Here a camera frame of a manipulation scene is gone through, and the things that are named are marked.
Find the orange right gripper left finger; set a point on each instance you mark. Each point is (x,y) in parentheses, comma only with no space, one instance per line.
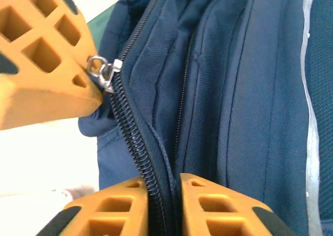
(104,215)

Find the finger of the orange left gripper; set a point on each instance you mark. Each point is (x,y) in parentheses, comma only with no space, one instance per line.
(46,101)

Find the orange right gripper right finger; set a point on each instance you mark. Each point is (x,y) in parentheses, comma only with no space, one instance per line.
(221,215)

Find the dark green notebook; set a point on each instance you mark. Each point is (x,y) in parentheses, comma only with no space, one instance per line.
(100,25)

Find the navy blue student backpack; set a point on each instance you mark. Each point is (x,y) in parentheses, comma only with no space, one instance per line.
(234,90)

